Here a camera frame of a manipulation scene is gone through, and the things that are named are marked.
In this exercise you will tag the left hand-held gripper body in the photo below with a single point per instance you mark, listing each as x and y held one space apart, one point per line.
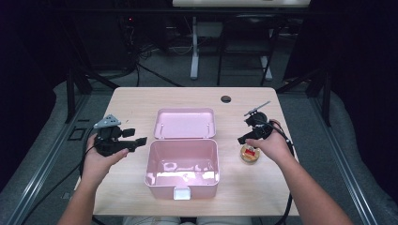
108 142

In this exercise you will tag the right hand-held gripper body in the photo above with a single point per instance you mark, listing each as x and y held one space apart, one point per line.
261 128

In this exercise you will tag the pink lidded storage box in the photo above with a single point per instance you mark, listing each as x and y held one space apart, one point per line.
184 125

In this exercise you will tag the person's right hand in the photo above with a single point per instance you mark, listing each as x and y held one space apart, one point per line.
277 145

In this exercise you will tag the person's left hand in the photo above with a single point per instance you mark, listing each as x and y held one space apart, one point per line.
97 167

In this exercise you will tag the black metal stand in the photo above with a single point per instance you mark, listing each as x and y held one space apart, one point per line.
326 103
70 100

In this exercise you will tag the dark equipment cabinet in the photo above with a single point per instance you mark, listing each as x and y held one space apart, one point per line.
103 43

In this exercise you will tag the black chair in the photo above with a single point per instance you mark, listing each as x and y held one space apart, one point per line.
250 34

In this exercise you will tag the dark curtain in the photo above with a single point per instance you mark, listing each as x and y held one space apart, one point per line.
28 78
363 78

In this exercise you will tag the white desk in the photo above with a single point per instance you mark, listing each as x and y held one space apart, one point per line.
194 47

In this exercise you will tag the aluminium floor rail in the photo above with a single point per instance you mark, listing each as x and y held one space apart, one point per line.
342 162
47 163

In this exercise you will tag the grey metal table bracket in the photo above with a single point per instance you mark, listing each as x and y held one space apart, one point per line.
66 196

